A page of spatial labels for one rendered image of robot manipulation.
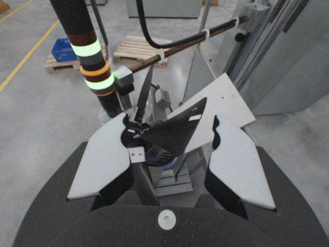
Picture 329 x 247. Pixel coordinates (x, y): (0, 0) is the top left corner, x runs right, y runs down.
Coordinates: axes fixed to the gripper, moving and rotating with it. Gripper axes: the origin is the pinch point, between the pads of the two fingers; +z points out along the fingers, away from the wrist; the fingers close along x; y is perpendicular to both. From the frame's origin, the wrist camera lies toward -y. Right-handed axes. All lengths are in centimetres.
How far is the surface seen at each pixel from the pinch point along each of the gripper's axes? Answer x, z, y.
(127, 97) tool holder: -9.1, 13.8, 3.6
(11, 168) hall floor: -201, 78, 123
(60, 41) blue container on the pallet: -247, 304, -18
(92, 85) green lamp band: -12.1, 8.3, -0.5
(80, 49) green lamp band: -11.4, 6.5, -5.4
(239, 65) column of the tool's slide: 36, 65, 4
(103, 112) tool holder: -15.1, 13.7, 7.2
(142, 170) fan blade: -10.5, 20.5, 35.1
